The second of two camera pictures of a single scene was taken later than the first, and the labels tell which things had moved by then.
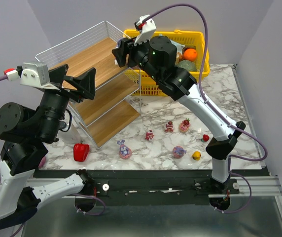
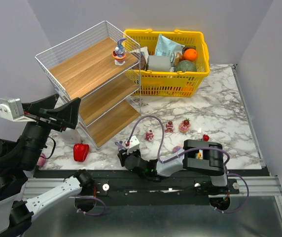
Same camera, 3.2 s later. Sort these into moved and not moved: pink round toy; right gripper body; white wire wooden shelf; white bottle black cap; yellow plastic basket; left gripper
Moved: left gripper; right gripper body
Not moved: white wire wooden shelf; pink round toy; yellow plastic basket; white bottle black cap
